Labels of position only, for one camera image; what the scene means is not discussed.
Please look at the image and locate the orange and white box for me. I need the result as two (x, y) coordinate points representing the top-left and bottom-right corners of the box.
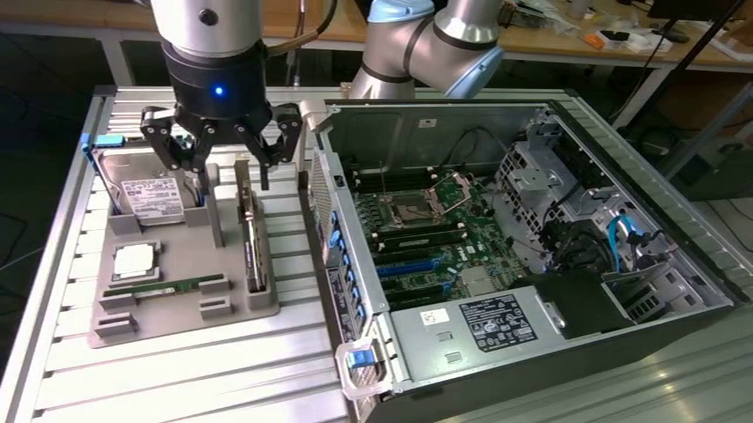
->
(585, 28), (627, 50)

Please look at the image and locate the grey parts rack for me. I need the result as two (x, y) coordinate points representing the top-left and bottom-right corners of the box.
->
(86, 162), (284, 349)

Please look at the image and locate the graphics card with black shroud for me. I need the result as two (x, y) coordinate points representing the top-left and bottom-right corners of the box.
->
(233, 158), (273, 294)

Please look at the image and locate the metal socket cover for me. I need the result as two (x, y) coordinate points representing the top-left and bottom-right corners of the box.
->
(426, 171), (477, 208)

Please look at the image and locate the silver CPU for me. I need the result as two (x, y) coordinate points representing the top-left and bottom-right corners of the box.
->
(113, 246), (159, 278)

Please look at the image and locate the metal disk bay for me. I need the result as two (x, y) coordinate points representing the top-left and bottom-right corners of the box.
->
(499, 140), (591, 230)

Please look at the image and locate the grey power supply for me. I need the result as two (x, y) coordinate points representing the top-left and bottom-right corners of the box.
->
(388, 286), (571, 382)

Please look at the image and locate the wooden desk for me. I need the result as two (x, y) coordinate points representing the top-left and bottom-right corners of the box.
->
(0, 0), (753, 76)

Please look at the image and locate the dark floor cabinet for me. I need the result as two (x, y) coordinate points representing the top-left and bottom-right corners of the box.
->
(676, 143), (753, 202)

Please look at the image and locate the hard disk with blue carrier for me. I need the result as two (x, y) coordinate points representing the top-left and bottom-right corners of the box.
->
(79, 130), (205, 228)

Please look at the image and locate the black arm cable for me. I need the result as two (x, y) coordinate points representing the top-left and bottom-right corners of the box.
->
(268, 0), (342, 57)

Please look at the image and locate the CPU socket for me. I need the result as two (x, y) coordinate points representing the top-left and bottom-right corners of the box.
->
(382, 191), (441, 228)

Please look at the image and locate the silver chipset heatsink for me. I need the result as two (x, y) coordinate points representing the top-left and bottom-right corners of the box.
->
(459, 266), (500, 297)

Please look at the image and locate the black stand pole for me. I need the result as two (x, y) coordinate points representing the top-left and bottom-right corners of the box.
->
(611, 0), (747, 129)

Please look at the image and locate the black open PC case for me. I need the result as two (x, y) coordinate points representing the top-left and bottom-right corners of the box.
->
(297, 97), (753, 423)

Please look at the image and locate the black plastic air shroud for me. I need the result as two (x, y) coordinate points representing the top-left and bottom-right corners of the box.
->
(532, 272), (637, 340)

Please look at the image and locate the black RAM stick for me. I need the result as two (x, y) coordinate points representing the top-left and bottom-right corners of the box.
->
(376, 224), (468, 253)

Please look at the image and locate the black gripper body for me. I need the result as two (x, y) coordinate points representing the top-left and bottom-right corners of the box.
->
(162, 40), (273, 133)

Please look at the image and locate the green RAM stick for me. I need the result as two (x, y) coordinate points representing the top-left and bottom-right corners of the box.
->
(105, 275), (229, 299)

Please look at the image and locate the black looped wire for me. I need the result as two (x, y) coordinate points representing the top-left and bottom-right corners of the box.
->
(445, 127), (509, 172)

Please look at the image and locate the blue expansion slot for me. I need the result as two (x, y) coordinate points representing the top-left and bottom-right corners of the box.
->
(376, 258), (441, 278)

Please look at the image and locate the blue wire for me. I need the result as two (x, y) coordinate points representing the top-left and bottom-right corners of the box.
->
(609, 213), (644, 271)

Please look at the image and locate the black monitor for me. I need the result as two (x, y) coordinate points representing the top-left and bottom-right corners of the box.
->
(647, 0), (744, 21)

